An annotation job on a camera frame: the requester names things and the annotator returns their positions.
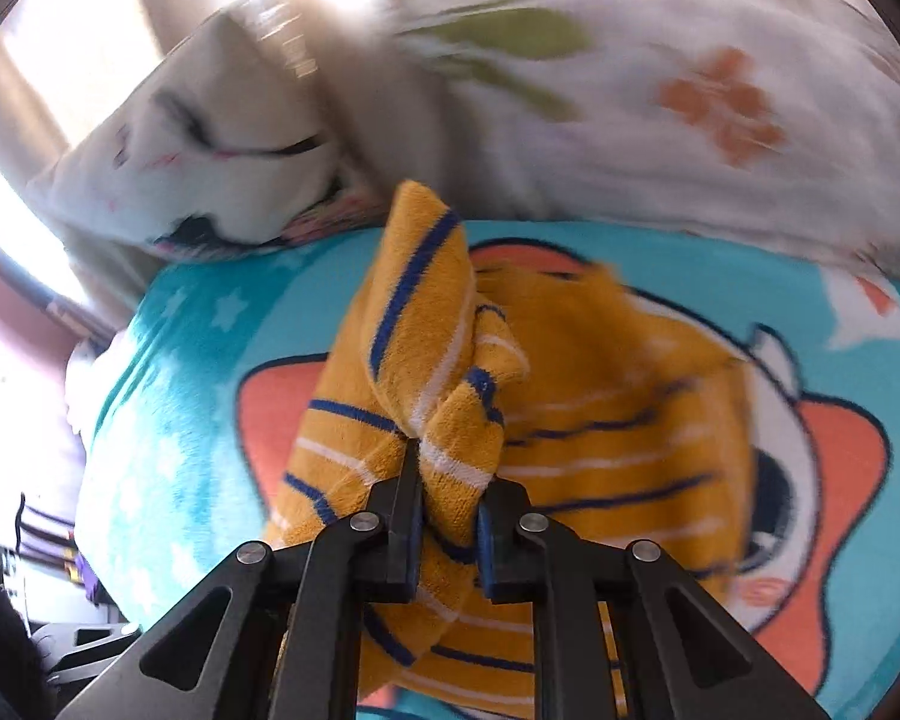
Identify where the yellow striped knit sweater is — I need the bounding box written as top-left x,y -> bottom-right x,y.
265,182 -> 756,718

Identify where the dark wooden chair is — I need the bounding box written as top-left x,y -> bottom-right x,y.
14,494 -> 97,587

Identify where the turquoise cartoon fleece blanket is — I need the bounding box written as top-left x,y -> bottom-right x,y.
76,221 -> 900,718

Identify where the white girl print pillow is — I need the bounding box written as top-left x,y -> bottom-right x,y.
30,13 -> 388,260

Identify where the white leaf print pillow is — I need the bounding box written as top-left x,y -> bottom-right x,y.
301,0 -> 900,280

